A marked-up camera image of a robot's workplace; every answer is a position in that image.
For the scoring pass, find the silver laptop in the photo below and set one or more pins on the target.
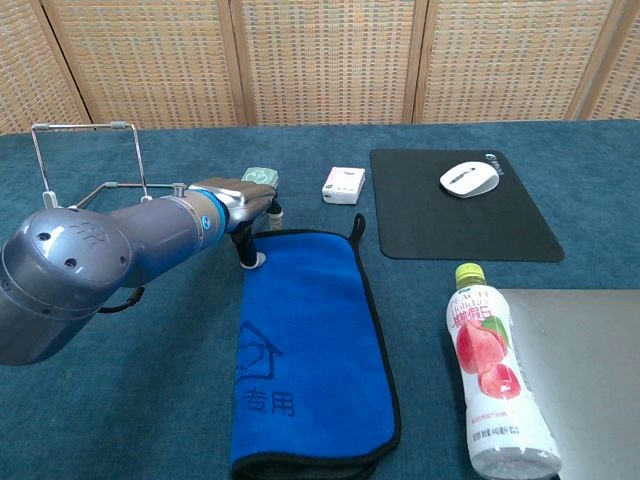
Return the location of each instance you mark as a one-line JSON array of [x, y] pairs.
[[580, 370]]

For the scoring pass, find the black mouse pad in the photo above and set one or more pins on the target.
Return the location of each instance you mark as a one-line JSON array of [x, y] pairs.
[[450, 225]]

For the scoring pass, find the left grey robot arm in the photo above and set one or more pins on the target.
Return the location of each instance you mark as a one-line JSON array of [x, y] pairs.
[[100, 260]]

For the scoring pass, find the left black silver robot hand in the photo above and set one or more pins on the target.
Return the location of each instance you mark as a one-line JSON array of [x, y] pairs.
[[240, 200]]

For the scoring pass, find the white pink tissue pack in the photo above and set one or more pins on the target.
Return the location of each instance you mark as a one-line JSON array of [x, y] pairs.
[[344, 185]]

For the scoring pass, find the blue table cover cloth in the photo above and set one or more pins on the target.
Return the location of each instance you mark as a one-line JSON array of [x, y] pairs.
[[150, 425]]

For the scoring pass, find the blue grey towel black trim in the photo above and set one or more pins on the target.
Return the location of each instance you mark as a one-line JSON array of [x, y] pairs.
[[310, 350]]

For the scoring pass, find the peach drink bottle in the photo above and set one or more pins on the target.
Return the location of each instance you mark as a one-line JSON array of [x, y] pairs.
[[492, 370]]

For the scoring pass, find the woven bamboo folding screen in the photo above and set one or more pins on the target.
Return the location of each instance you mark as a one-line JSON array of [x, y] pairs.
[[320, 60]]

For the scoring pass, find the white computer mouse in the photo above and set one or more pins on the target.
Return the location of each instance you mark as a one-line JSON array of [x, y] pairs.
[[469, 179]]

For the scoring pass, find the green tissue pack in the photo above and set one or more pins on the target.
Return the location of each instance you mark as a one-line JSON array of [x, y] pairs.
[[260, 175]]

